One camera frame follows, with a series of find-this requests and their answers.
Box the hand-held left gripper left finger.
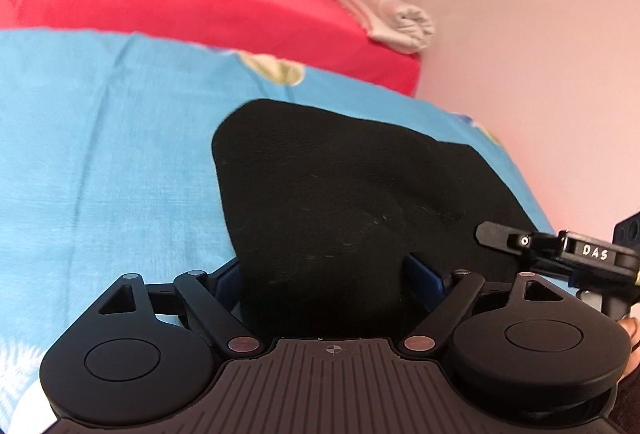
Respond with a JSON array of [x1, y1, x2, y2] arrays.
[[97, 258, 267, 358]]

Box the person's right hand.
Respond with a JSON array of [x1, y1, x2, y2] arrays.
[[619, 317, 640, 382]]

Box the blue printed bed sheet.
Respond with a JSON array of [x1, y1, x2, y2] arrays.
[[0, 28, 557, 434]]

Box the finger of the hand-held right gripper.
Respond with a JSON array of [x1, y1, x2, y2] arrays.
[[474, 220, 564, 265]]

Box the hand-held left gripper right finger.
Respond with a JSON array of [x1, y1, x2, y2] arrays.
[[399, 253, 569, 361]]

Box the folded beige blanket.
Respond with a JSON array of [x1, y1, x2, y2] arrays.
[[331, 0, 437, 54]]

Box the black pants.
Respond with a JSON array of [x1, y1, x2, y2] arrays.
[[210, 98, 557, 341]]

